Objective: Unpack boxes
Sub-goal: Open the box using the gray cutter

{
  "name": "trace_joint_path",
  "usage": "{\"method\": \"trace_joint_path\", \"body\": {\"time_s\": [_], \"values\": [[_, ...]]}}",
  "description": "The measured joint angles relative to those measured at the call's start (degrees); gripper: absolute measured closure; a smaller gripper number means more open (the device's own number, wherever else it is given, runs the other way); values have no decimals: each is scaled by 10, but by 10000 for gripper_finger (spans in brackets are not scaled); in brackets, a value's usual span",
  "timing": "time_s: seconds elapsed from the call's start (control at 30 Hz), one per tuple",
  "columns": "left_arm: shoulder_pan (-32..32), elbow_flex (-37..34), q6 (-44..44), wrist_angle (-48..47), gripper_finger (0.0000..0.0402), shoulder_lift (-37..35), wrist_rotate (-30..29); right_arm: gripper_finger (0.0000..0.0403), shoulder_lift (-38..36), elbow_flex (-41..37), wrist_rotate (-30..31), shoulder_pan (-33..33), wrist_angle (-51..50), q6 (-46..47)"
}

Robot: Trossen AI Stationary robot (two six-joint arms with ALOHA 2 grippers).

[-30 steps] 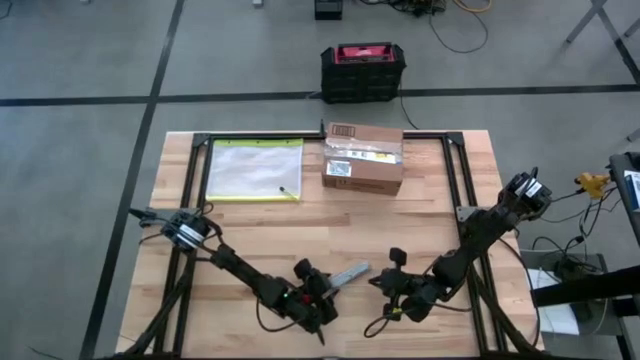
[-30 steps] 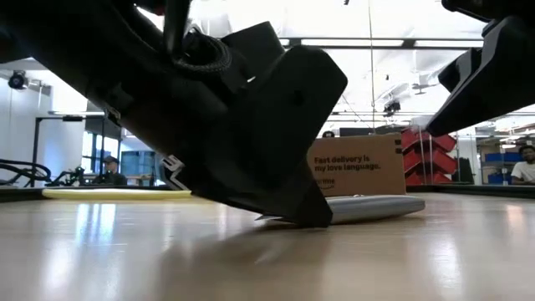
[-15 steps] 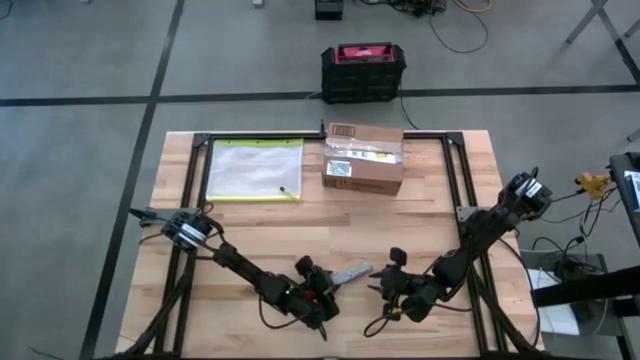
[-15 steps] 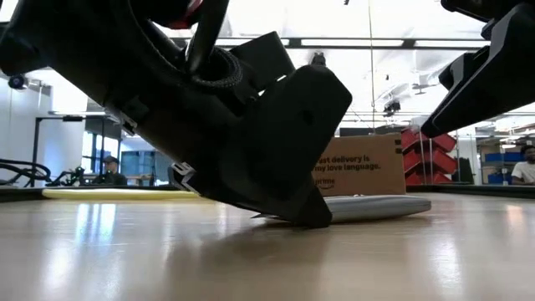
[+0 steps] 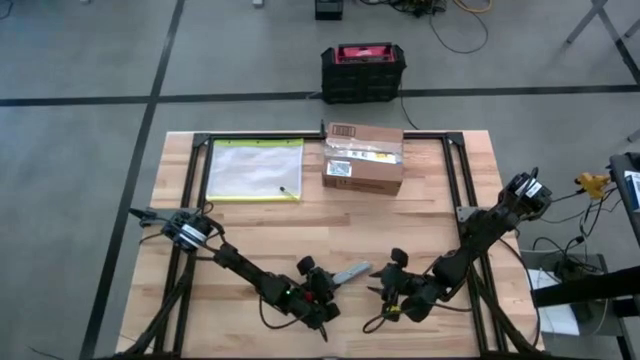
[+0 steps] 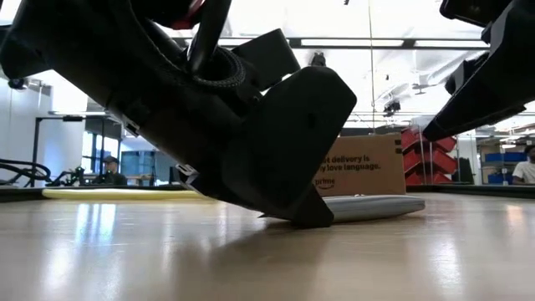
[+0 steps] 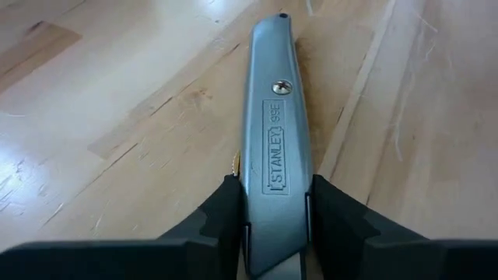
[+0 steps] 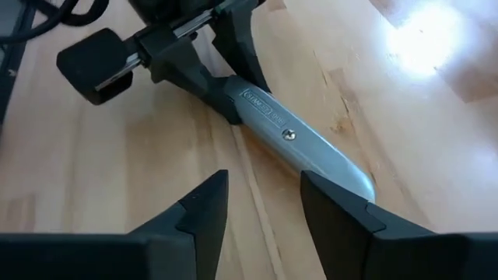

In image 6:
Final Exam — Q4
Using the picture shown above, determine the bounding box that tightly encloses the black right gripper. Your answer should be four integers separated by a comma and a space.
421, 0, 535, 143

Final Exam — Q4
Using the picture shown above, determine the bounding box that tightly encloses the brown cardboard shipping box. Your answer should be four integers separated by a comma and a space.
313, 132, 407, 197

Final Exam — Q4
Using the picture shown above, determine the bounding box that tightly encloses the grey pouch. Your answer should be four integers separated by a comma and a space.
324, 194, 426, 224

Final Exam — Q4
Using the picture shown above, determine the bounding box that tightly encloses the clear pouch with yellow edge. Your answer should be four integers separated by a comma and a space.
41, 187, 210, 201

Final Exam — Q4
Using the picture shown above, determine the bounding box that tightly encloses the shelf with blue bins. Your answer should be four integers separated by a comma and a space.
476, 137, 535, 186

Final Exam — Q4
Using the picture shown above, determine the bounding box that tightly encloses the red storage bins rack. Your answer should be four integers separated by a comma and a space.
400, 127, 459, 186

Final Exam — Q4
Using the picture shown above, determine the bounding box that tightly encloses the black chair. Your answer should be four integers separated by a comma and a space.
457, 157, 476, 185

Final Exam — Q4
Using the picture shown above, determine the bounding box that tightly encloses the person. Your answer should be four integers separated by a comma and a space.
512, 144, 535, 186
91, 155, 129, 186

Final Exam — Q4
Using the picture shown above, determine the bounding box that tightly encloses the black metal stand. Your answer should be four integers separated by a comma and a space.
31, 115, 122, 188

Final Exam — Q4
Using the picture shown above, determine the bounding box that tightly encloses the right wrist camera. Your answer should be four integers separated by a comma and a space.
439, 0, 514, 28

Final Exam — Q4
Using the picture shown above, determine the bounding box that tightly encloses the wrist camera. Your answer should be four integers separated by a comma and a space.
439, 0, 514, 28
232, 28, 302, 92

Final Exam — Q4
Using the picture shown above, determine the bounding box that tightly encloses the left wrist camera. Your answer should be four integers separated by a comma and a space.
232, 28, 302, 92

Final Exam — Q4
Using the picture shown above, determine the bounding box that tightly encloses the black overhead rail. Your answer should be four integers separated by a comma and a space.
171, 36, 491, 52

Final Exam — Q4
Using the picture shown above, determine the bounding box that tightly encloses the black table frame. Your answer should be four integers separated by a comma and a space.
0, 183, 535, 204

